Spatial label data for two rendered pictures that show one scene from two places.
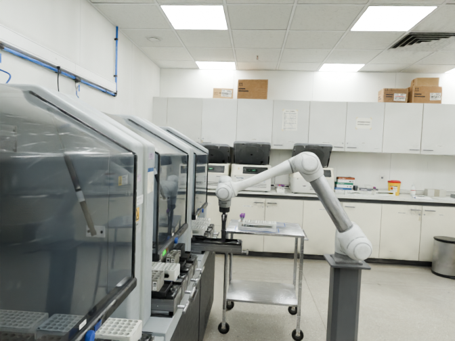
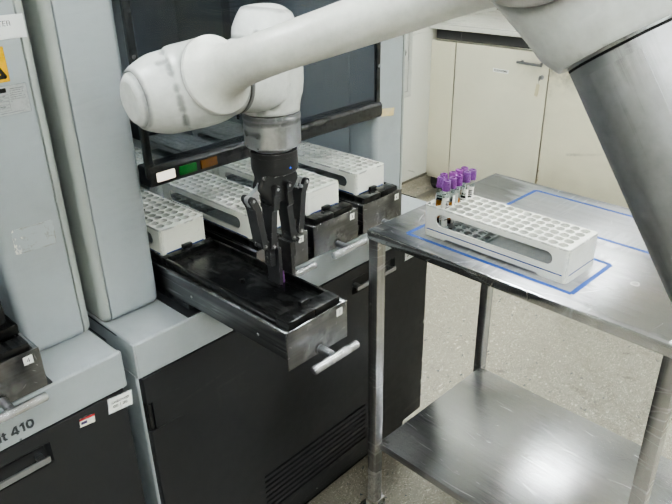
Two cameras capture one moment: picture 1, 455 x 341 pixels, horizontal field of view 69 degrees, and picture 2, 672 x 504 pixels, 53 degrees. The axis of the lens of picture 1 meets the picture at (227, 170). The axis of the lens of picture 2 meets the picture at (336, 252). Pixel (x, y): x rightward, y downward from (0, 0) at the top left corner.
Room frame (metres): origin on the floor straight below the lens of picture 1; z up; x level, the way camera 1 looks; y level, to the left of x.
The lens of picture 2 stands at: (1.56, -0.71, 1.36)
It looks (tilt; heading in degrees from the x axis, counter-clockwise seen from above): 26 degrees down; 39
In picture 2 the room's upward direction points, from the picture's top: 1 degrees counter-clockwise
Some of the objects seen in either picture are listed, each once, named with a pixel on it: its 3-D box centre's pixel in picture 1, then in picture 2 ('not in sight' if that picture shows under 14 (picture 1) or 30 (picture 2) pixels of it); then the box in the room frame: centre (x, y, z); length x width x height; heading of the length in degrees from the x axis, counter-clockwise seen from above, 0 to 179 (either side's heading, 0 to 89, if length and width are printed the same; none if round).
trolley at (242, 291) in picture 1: (263, 275); (542, 411); (2.72, -0.33, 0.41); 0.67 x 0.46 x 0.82; 84
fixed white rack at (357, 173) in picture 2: (191, 222); (323, 167); (2.73, 0.28, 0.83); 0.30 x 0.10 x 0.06; 86
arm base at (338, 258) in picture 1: (345, 255); not in sight; (2.30, -0.85, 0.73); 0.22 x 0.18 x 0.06; 176
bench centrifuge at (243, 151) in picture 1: (251, 165); not in sight; (4.83, -0.34, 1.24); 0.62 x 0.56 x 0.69; 176
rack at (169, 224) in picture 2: not in sight; (141, 217); (2.27, 0.38, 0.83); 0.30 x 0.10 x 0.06; 86
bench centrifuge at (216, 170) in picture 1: (211, 165); not in sight; (4.87, 0.24, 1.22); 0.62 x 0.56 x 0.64; 174
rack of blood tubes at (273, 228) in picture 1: (256, 225); (505, 232); (2.61, -0.25, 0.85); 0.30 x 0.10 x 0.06; 83
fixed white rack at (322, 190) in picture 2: (188, 226); (276, 184); (2.57, 0.29, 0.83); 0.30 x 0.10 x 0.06; 86
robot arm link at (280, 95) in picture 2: (225, 187); (261, 59); (2.28, 0.01, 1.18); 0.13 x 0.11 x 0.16; 177
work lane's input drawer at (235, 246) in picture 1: (195, 243); (197, 268); (2.26, 0.20, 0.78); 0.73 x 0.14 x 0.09; 86
